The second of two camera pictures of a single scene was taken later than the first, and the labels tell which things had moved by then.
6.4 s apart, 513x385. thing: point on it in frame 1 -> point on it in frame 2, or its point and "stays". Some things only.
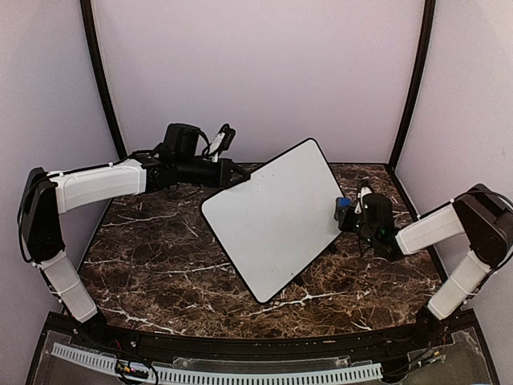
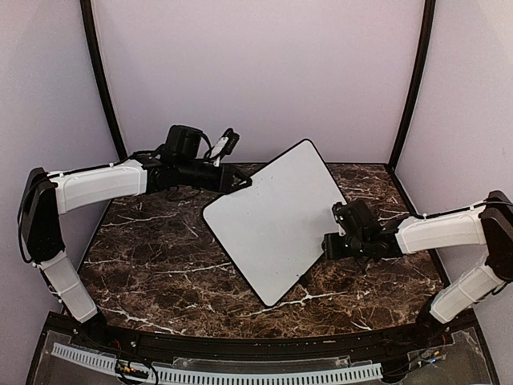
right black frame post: [430, 6] stays
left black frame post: [86, 14] stays
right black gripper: [344, 222] -> [329, 245]
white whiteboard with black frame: [272, 224] stays
